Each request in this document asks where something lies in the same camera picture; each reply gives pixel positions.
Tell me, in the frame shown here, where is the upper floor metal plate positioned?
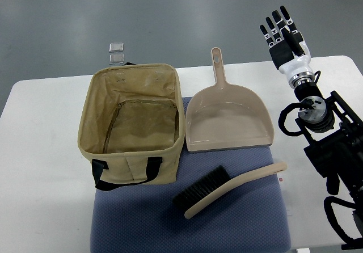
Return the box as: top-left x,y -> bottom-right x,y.
109,42 -> 124,53

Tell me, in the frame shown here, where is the blue fabric mat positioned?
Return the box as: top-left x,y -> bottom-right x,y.
90,96 -> 292,253

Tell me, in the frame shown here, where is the pink plastic dustpan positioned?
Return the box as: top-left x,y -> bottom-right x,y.
185,47 -> 275,152

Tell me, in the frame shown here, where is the yellow fabric bag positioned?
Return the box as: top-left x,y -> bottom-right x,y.
78,64 -> 185,191

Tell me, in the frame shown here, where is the pink brush with black bristles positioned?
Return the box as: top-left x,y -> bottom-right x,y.
172,162 -> 287,219

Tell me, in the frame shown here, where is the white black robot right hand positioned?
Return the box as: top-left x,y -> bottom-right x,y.
260,6 -> 315,88

